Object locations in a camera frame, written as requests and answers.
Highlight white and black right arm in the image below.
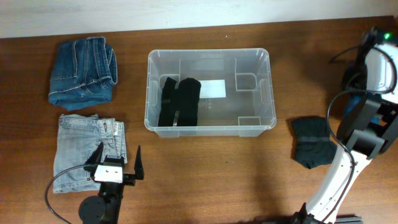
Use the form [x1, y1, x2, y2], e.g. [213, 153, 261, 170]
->
[288, 27, 397, 224]

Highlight dark blue folded jeans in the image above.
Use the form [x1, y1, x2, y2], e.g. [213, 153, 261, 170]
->
[48, 37, 118, 111]

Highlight black garment with tape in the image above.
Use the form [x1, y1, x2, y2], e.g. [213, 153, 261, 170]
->
[158, 77, 201, 127]

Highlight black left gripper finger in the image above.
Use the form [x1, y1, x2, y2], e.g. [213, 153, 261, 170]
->
[85, 142, 104, 166]
[134, 145, 144, 180]

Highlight light blue folded jeans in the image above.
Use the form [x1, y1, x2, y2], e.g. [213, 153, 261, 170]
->
[53, 114, 127, 194]

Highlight dark green garment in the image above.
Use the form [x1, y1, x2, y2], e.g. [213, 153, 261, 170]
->
[291, 116, 337, 169]

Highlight blue garment with tape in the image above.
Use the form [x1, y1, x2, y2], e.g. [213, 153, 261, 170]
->
[342, 66, 362, 118]

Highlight clear plastic storage container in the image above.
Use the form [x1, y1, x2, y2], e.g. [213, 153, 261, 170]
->
[144, 48, 277, 138]

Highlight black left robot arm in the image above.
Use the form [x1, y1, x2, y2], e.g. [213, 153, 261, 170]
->
[78, 143, 144, 224]

